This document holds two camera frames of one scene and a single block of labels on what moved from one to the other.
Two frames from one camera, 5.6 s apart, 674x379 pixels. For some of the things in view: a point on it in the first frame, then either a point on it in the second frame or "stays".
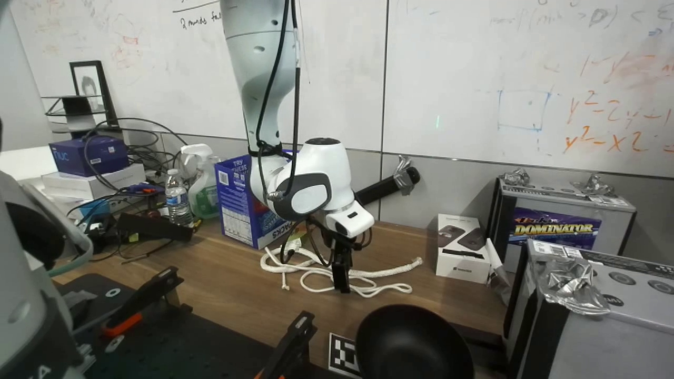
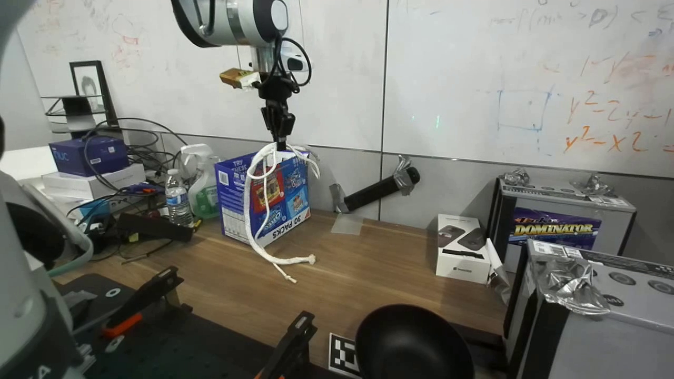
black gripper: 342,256 to 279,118
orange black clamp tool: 149,294 stays
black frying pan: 411,342 stays
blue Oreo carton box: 243,215 stays
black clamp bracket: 291,356 stays
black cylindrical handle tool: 403,179 stays
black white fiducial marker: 342,354 stays
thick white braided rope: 291,261 to 305,259
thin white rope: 362,285 to 281,265
